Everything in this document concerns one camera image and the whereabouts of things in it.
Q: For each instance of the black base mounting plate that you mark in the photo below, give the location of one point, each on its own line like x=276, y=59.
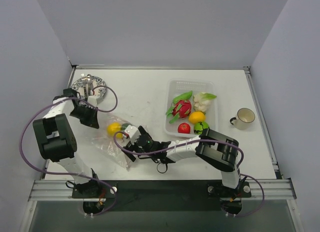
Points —
x=163, y=203

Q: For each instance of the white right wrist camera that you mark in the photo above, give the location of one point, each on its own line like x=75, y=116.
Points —
x=133, y=133

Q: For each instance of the yellow fake lemon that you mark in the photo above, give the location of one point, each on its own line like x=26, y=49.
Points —
x=196, y=117

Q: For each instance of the metal fork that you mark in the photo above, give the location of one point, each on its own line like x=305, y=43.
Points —
x=84, y=80

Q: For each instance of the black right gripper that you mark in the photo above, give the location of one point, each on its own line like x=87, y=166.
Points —
x=131, y=149

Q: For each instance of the cream mug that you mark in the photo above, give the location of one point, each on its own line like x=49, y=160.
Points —
x=243, y=119

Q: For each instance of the green fake watermelon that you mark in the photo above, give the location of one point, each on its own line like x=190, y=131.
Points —
x=201, y=127

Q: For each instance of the red fake dragon fruit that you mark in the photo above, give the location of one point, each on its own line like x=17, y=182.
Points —
x=180, y=110

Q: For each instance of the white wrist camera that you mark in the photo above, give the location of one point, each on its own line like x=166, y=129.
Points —
x=93, y=101
x=133, y=133

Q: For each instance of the metal spoon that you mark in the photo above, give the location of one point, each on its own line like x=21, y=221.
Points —
x=88, y=85

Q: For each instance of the blue patterned plate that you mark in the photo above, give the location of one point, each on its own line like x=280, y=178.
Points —
x=98, y=86

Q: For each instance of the dark green fake avocado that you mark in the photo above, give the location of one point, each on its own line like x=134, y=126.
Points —
x=125, y=125

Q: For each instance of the clear zip top bag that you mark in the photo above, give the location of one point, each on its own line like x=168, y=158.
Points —
x=107, y=145

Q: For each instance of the white fake cauliflower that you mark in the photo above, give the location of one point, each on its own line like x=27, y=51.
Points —
x=202, y=101

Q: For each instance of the white plastic basket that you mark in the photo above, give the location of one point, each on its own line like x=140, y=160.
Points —
x=179, y=86

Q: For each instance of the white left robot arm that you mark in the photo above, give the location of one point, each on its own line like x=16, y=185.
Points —
x=57, y=142

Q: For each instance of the aluminium front rail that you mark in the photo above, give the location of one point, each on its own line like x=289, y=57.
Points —
x=270, y=189

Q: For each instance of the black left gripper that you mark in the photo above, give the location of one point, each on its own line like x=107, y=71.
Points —
x=88, y=117

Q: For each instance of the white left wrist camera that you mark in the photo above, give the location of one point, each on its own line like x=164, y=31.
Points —
x=93, y=101

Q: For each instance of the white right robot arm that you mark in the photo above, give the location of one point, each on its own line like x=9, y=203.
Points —
x=218, y=150

